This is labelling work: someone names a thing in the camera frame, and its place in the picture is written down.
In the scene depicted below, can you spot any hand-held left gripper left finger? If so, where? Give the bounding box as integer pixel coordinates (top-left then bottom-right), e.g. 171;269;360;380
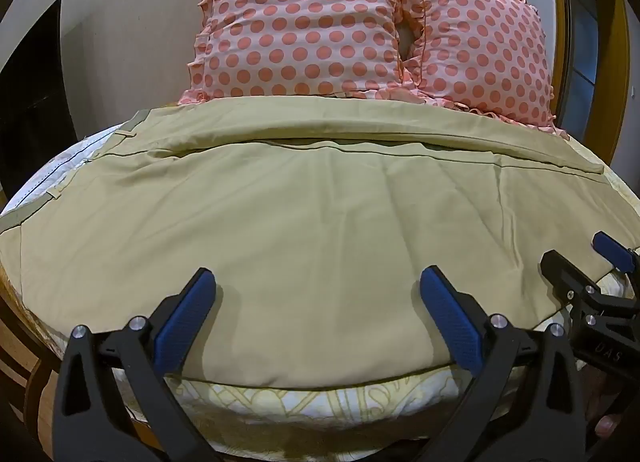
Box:
52;268;221;462

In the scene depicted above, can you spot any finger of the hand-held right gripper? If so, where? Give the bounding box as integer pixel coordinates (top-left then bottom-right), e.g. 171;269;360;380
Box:
591;231;640;277
541;249;604;303

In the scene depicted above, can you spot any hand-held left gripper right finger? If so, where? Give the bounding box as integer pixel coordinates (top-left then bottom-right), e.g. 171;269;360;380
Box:
415;266;589;462

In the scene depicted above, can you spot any tan bed cover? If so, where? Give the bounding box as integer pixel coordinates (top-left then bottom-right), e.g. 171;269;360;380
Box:
0;96;637;390

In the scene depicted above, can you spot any white yellow patterned bed sheet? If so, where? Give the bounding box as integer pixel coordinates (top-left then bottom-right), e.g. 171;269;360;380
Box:
0;134;640;450

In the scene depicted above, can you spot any glass door pane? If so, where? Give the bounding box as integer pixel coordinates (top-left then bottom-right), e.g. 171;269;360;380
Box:
559;0;617;143

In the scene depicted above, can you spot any small pink polka dot pillow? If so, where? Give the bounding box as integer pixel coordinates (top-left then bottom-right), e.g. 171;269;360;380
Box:
395;0;571;140

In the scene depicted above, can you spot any dark cabinet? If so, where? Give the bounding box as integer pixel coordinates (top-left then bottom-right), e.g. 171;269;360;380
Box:
0;0;77;199

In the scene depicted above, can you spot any large pink polka dot pillow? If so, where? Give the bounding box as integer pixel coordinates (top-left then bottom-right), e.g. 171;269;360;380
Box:
179;0;426;106

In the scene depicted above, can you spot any wooden bed frame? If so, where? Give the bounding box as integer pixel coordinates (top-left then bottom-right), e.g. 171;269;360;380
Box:
0;277;68;462

